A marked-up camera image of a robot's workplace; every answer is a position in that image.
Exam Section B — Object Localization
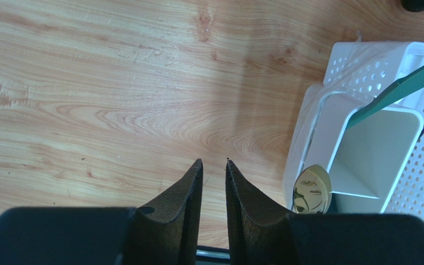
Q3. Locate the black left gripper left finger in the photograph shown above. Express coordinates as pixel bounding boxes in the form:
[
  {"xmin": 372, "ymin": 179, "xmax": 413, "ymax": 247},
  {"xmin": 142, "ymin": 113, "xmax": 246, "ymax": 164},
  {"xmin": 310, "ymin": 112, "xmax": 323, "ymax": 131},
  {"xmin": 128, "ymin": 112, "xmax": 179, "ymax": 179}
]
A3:
[{"xmin": 0, "ymin": 160, "xmax": 203, "ymax": 264}]

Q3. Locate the black and pink drawer box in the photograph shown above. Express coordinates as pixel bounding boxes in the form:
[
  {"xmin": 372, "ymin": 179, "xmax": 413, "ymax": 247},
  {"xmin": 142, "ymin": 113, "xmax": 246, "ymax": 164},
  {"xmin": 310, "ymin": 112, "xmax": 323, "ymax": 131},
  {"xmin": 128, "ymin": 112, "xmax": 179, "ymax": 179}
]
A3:
[{"xmin": 400, "ymin": 0, "xmax": 424, "ymax": 13}]

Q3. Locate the white perforated utensil caddy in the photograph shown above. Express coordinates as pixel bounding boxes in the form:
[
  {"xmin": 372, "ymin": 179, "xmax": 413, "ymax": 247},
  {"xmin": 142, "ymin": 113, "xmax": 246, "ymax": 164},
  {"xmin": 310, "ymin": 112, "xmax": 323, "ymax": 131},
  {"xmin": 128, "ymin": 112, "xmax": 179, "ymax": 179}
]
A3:
[{"xmin": 282, "ymin": 41, "xmax": 424, "ymax": 221}]

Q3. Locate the teal plastic knife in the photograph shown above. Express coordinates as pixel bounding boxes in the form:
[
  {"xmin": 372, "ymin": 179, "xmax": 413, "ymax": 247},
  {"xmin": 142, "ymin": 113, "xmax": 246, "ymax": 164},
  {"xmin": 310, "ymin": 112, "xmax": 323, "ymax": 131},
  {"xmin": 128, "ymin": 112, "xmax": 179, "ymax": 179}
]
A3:
[{"xmin": 346, "ymin": 66, "xmax": 424, "ymax": 129}]

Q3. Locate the gold spoon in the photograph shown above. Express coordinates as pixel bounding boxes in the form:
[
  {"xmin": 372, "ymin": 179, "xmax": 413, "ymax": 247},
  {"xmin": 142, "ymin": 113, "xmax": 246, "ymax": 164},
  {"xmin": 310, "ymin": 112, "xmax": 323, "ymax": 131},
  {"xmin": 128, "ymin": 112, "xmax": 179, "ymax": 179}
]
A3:
[{"xmin": 292, "ymin": 165, "xmax": 332, "ymax": 214}]

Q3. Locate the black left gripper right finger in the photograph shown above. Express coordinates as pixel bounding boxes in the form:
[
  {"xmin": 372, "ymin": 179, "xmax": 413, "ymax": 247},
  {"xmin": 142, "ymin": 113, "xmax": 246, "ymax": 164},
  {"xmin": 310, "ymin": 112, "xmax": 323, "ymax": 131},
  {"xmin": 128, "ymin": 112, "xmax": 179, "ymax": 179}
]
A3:
[{"xmin": 225, "ymin": 161, "xmax": 424, "ymax": 264}]

